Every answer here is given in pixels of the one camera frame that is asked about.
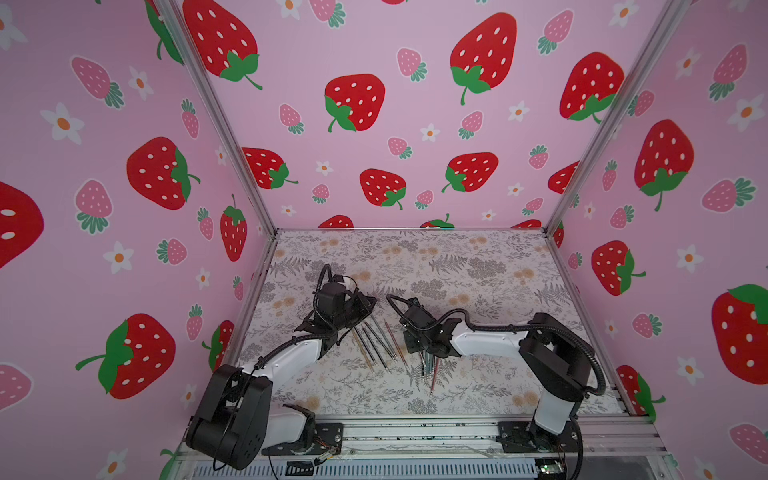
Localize blue pencil with clear cap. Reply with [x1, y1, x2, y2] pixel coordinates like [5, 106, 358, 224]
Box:
[370, 317, 394, 358]

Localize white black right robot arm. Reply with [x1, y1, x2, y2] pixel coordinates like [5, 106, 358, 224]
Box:
[387, 295, 607, 452]

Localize red striped pencil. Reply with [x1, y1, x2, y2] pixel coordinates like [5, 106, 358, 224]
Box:
[384, 321, 409, 370]

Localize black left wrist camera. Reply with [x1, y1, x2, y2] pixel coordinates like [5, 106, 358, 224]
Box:
[314, 276, 354, 316]

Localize dark blue striped pencil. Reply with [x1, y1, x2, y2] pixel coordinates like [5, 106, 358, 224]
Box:
[362, 325, 388, 370]

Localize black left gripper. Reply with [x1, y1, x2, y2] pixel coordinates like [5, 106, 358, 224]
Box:
[331, 293, 376, 334]

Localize yellow pencil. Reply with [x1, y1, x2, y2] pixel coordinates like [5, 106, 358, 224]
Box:
[352, 328, 375, 371]

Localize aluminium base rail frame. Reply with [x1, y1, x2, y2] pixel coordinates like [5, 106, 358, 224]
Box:
[162, 415, 683, 479]

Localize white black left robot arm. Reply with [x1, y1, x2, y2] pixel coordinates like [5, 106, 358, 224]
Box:
[184, 290, 377, 470]

